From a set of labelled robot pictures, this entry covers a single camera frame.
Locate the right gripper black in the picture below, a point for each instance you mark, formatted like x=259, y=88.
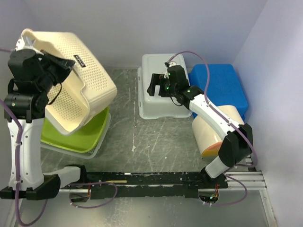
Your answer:
x=156, y=80

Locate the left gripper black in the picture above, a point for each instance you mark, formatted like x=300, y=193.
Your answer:
x=65, y=66

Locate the large white plastic container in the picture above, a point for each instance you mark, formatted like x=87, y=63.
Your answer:
x=153, y=100

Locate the cream perforated laundry basket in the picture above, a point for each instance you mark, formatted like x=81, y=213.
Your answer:
x=88, y=89

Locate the blue plastic container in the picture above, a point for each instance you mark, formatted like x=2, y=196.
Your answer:
x=224, y=86

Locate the green basket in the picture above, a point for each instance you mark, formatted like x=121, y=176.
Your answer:
x=82, y=140

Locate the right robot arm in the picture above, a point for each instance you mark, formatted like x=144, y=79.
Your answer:
x=237, y=138

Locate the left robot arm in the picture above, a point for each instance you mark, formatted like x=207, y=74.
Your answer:
x=34, y=74

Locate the cream cylindrical stool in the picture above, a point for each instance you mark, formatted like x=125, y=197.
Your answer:
x=207, y=139

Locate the white basket at bottom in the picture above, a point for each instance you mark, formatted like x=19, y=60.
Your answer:
x=87, y=155

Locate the wooden pencil on base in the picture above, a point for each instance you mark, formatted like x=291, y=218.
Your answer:
x=117, y=181

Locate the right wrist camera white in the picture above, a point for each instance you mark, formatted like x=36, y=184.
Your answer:
x=169, y=64

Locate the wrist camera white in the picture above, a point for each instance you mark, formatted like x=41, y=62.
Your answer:
x=25, y=42
x=169, y=64

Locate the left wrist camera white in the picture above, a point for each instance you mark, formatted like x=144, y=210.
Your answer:
x=25, y=42

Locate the aluminium rail frame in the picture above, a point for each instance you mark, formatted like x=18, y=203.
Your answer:
x=133, y=144

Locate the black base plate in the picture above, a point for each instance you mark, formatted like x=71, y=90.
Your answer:
x=159, y=184

